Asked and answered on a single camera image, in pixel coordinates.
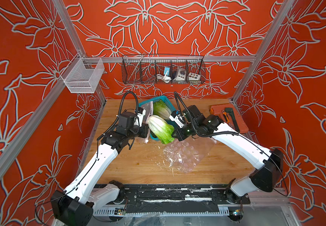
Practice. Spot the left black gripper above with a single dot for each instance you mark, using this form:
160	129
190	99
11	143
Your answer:
144	128

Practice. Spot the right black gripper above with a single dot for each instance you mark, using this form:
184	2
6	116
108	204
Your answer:
179	136

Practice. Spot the chinese cabbage long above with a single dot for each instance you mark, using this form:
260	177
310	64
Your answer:
162	130

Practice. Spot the clear zipper bag pink dots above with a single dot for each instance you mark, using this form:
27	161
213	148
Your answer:
185	155

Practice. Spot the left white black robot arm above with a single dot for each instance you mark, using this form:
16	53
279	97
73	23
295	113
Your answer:
75	205

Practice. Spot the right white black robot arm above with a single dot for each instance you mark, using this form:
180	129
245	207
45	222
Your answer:
266	162

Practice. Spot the chinese cabbage at basket back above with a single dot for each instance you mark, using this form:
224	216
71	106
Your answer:
161	109

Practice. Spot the teal plastic basket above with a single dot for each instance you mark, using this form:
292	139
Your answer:
168	104

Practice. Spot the orange tool case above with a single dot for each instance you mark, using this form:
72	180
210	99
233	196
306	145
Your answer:
217	110

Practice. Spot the black pipe wrench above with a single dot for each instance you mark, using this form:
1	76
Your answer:
231	113

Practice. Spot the white power strip cube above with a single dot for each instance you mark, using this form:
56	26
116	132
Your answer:
194	78

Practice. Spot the white adapter with sockets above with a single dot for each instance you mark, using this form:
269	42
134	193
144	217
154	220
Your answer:
180	75

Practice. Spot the blue white charger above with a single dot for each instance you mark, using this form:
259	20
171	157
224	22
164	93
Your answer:
166	72

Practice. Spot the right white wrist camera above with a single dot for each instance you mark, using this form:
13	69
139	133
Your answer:
177	118

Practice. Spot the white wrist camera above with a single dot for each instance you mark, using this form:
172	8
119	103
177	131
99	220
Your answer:
140	116
177	118

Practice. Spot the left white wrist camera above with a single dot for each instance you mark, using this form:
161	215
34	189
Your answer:
140	116

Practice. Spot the black wire wall basket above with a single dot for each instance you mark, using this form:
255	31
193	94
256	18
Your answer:
151	71

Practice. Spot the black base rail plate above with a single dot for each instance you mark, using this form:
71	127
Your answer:
172	200

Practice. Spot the aluminium frame crossbar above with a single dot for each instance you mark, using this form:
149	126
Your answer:
95	60

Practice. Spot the clear plastic wall bin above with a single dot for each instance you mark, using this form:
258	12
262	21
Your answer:
80	78

